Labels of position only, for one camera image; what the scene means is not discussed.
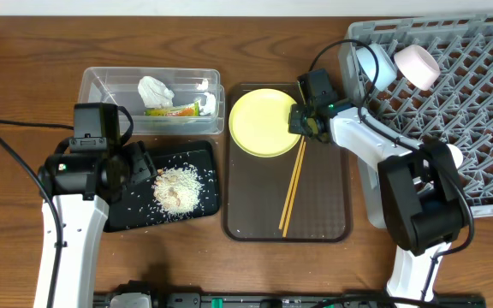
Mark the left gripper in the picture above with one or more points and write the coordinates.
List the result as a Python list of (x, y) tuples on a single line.
[(142, 161)]

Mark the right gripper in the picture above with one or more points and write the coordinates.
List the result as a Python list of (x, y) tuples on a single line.
[(297, 120)]

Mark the wooden chopstick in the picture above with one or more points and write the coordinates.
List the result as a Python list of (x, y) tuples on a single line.
[(291, 185), (291, 205)]

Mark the rice and nutshell pile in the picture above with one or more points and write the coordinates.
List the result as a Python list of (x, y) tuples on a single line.
[(177, 190)]

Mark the yellow plate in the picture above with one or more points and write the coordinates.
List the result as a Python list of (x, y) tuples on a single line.
[(258, 123)]

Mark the green snack wrapper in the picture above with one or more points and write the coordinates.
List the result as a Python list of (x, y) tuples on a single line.
[(183, 110)]

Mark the small white tissue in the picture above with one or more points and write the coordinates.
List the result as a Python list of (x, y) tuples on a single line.
[(207, 106)]

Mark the light blue bowl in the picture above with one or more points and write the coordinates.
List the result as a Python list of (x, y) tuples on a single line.
[(377, 65)]

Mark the white rice bowl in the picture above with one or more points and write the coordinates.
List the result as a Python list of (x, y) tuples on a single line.
[(418, 66)]

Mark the white cup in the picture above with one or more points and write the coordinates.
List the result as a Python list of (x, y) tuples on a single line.
[(456, 155)]

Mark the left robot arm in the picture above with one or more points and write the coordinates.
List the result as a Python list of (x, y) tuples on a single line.
[(89, 188)]

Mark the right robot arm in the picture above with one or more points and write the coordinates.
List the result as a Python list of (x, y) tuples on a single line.
[(418, 190)]

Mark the black waste tray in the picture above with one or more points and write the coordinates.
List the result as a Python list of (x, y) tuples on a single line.
[(203, 205)]

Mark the grey dishwasher rack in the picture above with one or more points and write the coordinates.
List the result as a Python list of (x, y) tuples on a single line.
[(458, 107)]

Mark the clear plastic bin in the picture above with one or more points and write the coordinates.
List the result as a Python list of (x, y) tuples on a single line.
[(119, 85)]

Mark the brown serving tray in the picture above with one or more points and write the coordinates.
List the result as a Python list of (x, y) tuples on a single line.
[(257, 188)]

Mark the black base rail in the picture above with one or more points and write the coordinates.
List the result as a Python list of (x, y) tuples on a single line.
[(141, 294)]

